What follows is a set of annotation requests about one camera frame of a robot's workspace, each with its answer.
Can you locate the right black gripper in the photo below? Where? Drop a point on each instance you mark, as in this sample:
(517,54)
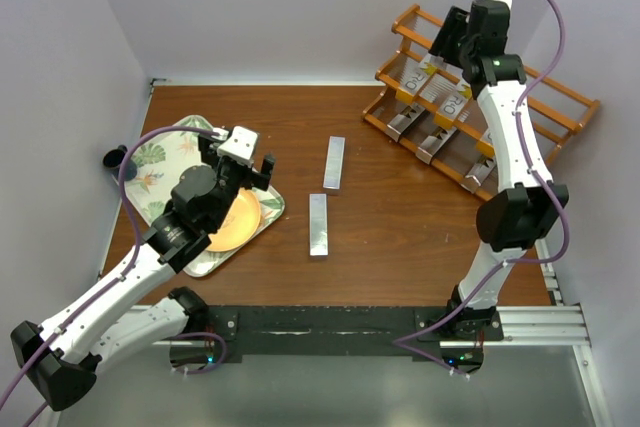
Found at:
(455,24)

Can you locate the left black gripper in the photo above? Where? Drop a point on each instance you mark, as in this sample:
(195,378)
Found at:
(251,177)

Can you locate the silver angled R&O box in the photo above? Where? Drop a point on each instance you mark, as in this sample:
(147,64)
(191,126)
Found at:
(404,120)

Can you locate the silver gold R&O toothpaste box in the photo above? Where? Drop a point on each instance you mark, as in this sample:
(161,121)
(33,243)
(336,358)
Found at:
(485,146)

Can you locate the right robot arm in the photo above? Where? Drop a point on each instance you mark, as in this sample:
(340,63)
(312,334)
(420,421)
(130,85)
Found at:
(528,201)

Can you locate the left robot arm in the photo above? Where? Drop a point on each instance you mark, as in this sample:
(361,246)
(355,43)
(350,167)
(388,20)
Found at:
(64,355)

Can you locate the wooden tiered shelf rack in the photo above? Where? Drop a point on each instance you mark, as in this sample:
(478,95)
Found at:
(558,113)

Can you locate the orange round plate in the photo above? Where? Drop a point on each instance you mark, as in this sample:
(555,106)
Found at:
(240,224)

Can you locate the floral leaf pattern tray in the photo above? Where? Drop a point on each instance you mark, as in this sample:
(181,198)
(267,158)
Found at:
(160,163)

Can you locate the dark blue mug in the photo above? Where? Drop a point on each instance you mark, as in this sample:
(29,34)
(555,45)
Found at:
(114,159)

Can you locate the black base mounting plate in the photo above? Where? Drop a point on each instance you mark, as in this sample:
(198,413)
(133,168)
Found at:
(352,331)

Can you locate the aluminium frame rail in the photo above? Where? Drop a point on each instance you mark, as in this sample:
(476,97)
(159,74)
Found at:
(528,326)

